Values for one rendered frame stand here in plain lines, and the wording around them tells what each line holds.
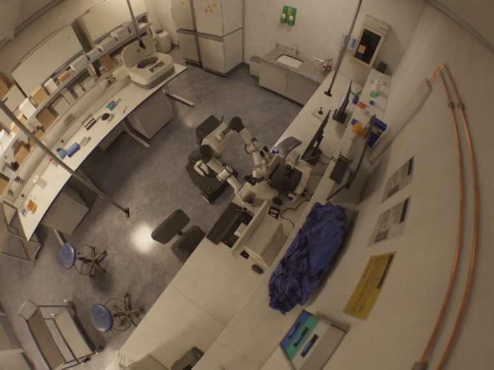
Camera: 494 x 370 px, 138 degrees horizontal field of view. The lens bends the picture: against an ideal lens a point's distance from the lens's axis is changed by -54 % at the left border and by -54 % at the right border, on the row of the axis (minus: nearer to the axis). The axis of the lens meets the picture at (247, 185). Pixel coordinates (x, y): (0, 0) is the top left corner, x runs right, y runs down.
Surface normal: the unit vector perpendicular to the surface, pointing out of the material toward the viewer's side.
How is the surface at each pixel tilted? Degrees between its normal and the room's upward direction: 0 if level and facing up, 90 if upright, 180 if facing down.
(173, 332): 0
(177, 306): 0
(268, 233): 0
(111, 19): 82
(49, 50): 82
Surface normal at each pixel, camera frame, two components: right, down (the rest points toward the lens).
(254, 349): 0.01, -0.43
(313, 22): -0.56, 0.75
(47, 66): 0.82, 0.45
